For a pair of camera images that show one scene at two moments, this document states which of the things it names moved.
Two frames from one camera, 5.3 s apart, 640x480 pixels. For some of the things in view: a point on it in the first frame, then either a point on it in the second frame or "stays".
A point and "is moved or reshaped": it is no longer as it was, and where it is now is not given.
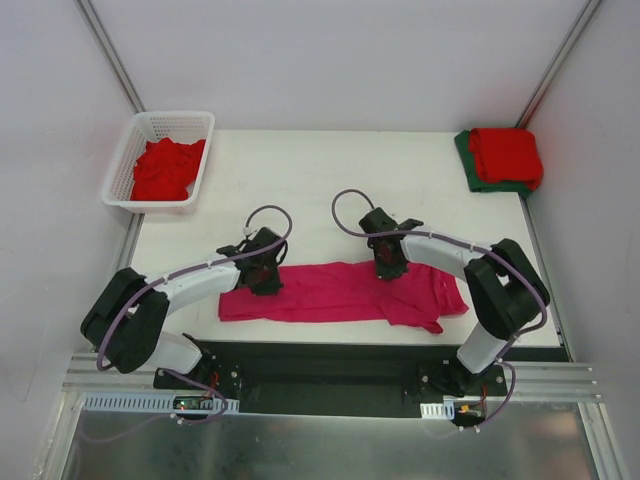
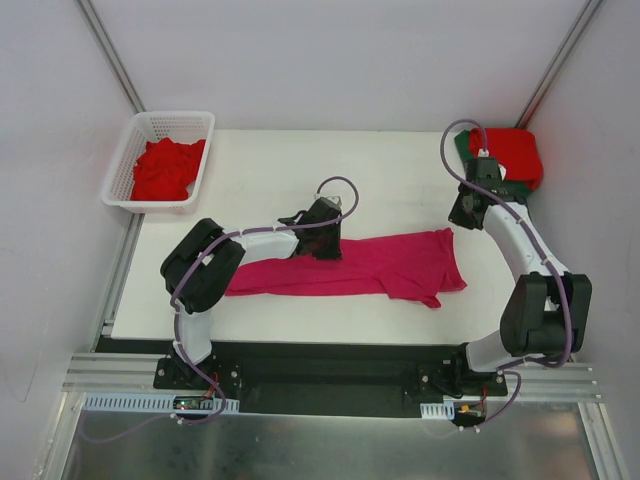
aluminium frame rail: x=84 y=376 stays
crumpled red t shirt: x=165 y=169 stays
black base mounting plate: x=332 y=379 stays
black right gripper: x=386 y=270 to x=463 y=212
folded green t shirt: x=476 y=184 stays
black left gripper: x=265 y=282 to x=325 y=245
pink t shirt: x=344 y=292 is moved or reshaped
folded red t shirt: x=507 y=155 stays
